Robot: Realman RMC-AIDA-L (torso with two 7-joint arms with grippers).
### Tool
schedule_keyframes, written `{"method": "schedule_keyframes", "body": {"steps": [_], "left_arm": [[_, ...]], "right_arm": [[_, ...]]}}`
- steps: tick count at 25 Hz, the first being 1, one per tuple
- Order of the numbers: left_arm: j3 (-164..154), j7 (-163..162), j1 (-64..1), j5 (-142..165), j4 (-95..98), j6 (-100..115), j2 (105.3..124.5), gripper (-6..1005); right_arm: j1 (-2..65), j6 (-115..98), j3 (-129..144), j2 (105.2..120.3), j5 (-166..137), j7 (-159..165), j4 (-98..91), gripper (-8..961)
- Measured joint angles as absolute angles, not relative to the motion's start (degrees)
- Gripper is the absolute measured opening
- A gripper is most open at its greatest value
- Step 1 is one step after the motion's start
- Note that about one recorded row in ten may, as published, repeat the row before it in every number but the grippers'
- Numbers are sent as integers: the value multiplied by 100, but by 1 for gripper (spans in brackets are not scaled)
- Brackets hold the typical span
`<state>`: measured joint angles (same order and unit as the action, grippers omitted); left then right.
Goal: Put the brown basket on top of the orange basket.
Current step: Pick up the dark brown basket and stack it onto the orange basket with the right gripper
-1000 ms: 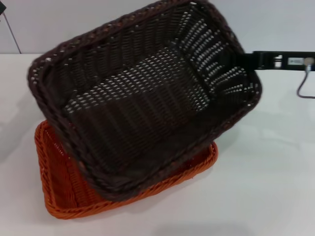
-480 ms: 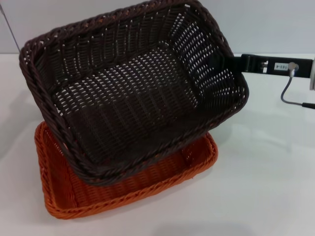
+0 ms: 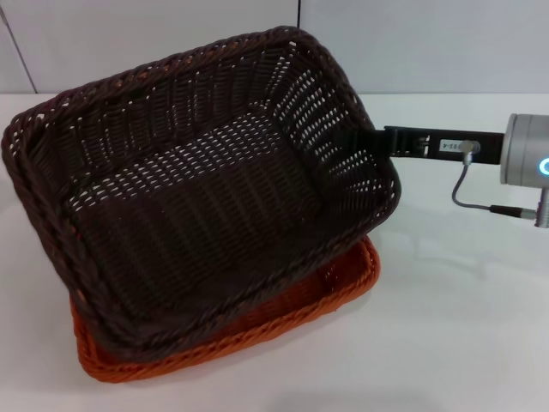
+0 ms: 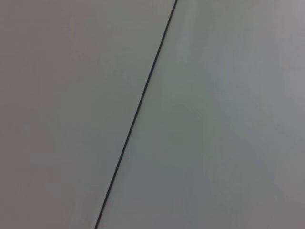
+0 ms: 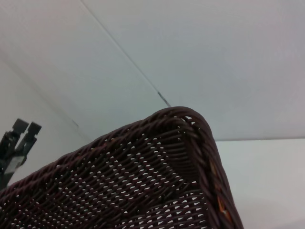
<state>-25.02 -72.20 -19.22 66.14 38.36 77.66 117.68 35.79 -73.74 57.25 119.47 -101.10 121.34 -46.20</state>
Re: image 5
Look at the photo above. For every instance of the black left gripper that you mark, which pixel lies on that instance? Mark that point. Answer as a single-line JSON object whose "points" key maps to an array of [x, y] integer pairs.
{"points": [[9, 164]]}

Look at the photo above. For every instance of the dark brown woven basket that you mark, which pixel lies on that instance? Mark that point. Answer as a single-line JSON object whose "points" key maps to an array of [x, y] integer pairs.
{"points": [[119, 179]]}

